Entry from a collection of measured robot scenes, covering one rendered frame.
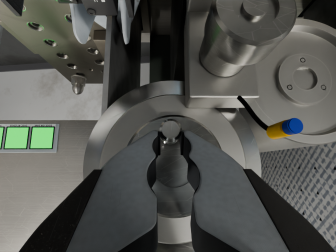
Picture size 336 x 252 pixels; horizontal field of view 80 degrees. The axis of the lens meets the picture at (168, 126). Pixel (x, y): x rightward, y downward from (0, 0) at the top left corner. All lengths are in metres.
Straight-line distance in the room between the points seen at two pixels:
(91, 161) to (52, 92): 2.67
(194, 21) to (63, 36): 0.30
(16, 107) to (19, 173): 2.50
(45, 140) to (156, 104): 0.43
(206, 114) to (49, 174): 0.46
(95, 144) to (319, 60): 0.21
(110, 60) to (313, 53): 0.19
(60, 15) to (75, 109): 2.25
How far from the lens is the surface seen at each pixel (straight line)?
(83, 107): 2.56
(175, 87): 0.18
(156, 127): 0.15
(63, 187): 0.55
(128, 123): 0.17
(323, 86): 0.23
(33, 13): 0.40
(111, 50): 0.21
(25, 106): 3.00
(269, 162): 0.40
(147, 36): 0.62
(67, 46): 0.45
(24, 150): 0.59
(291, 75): 0.22
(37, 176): 0.58
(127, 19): 0.20
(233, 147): 0.17
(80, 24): 0.21
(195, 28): 0.17
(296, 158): 0.34
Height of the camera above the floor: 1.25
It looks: 11 degrees down
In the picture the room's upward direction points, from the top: 180 degrees clockwise
